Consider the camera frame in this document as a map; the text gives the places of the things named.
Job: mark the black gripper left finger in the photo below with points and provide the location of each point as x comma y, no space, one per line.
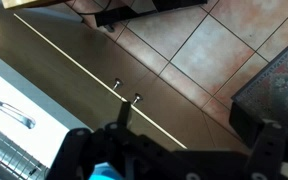
80,150

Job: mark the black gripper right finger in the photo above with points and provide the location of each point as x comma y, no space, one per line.
267,146

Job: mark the patterned dark floor rug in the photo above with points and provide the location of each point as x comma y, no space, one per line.
277,86

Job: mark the silver cabinet knob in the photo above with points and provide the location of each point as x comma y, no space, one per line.
137,98
117,83

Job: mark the brown cabinet door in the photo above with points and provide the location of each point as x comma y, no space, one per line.
170,113
84,50

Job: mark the black stand base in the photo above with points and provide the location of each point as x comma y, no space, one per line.
140,13

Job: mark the light wooden table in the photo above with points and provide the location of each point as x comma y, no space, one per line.
27,3

